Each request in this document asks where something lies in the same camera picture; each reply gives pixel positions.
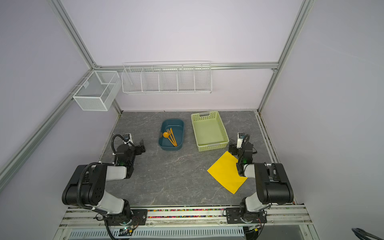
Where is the black cable bottom right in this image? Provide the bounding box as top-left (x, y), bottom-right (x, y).
top-left (351, 227), bottom-right (383, 240)

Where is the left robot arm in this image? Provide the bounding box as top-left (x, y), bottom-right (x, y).
top-left (62, 134), bottom-right (147, 228)

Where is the orange plastic spoon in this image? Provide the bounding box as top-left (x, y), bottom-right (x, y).
top-left (163, 132), bottom-right (175, 147)

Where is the dark teal plastic tray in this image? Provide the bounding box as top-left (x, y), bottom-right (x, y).
top-left (159, 119), bottom-right (184, 151)

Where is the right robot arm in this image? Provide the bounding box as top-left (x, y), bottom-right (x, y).
top-left (225, 143), bottom-right (294, 225)

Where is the light green plastic basket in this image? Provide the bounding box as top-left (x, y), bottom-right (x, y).
top-left (191, 111), bottom-right (229, 152)

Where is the orange plastic fork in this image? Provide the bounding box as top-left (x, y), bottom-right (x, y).
top-left (167, 129), bottom-right (178, 147)

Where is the yellow paper napkin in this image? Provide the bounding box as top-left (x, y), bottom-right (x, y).
top-left (207, 151), bottom-right (248, 194)

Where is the long white wire rack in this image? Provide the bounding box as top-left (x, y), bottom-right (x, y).
top-left (122, 61), bottom-right (213, 94)

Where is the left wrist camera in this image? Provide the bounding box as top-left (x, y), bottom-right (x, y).
top-left (123, 133), bottom-right (134, 145)

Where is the small white mesh basket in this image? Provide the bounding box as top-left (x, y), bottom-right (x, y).
top-left (73, 70), bottom-right (122, 112)

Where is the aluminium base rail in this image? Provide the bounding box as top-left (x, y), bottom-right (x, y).
top-left (54, 205), bottom-right (319, 240)

